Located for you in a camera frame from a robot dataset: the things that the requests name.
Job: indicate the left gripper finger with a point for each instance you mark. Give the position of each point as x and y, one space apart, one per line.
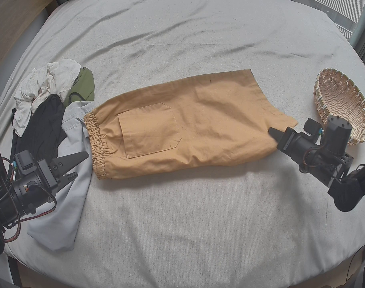
67 180
65 163

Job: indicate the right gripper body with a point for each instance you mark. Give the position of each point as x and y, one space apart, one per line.
299 148

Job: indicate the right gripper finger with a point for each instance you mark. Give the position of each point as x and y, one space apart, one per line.
277 134

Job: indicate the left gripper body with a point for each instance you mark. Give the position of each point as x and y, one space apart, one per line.
35 190

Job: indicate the tan shorts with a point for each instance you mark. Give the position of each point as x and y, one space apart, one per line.
200 124

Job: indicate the pale blue garment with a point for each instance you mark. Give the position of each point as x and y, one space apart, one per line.
71 196

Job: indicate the black garment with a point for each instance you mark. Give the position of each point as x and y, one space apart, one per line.
41 130

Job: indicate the round woven basket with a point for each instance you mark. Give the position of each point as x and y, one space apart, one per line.
338 94

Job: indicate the green garment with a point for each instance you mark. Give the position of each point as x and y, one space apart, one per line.
85 85

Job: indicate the white garment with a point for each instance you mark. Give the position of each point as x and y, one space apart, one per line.
59 73

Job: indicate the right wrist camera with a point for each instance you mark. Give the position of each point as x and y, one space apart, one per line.
311 126

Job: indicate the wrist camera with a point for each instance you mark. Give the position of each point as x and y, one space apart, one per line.
25 160
311 126

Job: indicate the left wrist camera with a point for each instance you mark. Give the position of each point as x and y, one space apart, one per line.
25 160

